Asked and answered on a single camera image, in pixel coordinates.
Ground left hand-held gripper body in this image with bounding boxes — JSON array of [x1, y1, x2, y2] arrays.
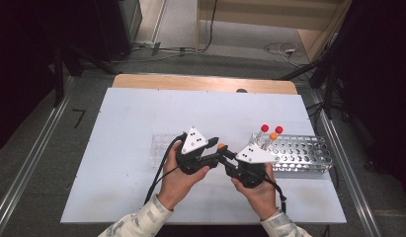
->
[[175, 126, 211, 176]]

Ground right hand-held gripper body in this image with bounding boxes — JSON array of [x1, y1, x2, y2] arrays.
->
[[224, 143, 281, 190]]

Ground clear plastic test tube rack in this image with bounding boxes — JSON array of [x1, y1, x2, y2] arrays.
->
[[150, 132, 184, 170]]

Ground red capped test tube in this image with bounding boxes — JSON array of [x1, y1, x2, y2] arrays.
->
[[254, 123, 270, 146], [269, 125, 284, 141]]

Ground metal test tube rack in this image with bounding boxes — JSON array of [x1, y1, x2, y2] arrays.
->
[[248, 132, 335, 175]]

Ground person's right hand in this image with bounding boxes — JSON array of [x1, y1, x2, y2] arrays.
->
[[230, 163, 279, 221]]

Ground person's left hand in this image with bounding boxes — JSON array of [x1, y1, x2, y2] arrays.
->
[[156, 141, 211, 211]]

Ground black metal stand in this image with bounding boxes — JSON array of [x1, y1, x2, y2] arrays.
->
[[279, 0, 353, 119], [51, 42, 120, 108]]

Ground light wooden furniture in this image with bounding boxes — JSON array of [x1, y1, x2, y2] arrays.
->
[[195, 0, 353, 62]]

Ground dark grey cabinet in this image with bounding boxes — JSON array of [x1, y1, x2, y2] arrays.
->
[[95, 0, 143, 62]]

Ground dark curtain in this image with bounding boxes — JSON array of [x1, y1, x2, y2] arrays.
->
[[335, 0, 406, 198], [0, 0, 103, 154]]

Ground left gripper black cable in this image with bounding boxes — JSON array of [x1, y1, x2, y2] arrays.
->
[[143, 132, 189, 205]]

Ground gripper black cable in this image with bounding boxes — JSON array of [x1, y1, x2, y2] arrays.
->
[[246, 167, 287, 213], [143, 132, 189, 205]]

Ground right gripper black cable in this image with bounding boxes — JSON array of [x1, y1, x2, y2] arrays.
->
[[246, 167, 287, 213]]

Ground metal floor rail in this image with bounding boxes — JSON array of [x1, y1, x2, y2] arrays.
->
[[308, 88, 382, 237], [0, 77, 75, 237]]

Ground grey floor cables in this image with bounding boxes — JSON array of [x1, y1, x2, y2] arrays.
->
[[111, 39, 204, 63]]

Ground black hanging cable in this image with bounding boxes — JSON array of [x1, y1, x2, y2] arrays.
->
[[203, 0, 219, 53]]

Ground white cable with adapter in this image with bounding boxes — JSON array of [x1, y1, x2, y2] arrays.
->
[[263, 41, 310, 68]]

